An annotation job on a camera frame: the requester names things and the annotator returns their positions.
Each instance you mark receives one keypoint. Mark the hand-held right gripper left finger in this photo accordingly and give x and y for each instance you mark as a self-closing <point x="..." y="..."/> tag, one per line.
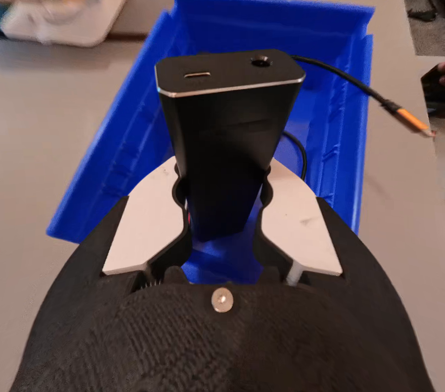
<point x="146" y="225"/>

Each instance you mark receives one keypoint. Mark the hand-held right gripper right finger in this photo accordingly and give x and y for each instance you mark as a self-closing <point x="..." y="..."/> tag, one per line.
<point x="299" y="225"/>

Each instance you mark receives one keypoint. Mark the blue plastic bin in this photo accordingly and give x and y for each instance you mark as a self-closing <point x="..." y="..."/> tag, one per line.
<point x="114" y="162"/>

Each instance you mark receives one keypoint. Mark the black usb hub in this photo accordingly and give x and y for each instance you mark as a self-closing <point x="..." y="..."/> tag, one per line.
<point x="222" y="128"/>

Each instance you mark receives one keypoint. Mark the black phone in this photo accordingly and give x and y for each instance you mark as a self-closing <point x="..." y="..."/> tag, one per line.
<point x="433" y="93"/>

